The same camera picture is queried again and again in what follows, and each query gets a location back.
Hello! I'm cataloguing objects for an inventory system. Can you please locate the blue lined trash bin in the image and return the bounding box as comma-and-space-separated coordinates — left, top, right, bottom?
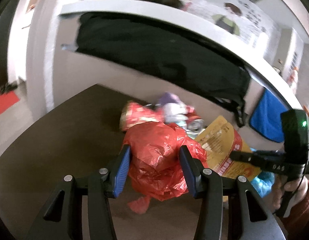
251, 169, 275, 198

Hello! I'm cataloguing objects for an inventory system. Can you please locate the red floor mat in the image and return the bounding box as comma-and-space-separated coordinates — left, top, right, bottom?
0, 92, 20, 115

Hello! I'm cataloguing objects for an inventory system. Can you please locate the black bag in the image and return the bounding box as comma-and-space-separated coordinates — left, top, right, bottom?
76, 12, 251, 127

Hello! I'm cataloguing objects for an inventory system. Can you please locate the red plastic bag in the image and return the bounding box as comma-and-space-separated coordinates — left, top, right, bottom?
123, 121, 208, 215

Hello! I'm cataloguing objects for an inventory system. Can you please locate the red soda can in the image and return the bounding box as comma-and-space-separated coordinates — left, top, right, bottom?
178, 111, 204, 133

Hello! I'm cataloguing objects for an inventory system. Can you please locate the red yellow snack bag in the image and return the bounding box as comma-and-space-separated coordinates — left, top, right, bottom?
195, 115, 261, 181

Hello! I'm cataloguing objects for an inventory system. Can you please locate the red paper cup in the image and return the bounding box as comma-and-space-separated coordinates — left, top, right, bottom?
119, 101, 164, 132

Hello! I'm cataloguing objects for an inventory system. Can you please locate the person right hand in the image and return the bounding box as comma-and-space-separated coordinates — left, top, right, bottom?
271, 175, 308, 210

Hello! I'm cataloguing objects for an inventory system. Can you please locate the blue towel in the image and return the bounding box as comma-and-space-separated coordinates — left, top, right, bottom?
249, 89, 289, 143

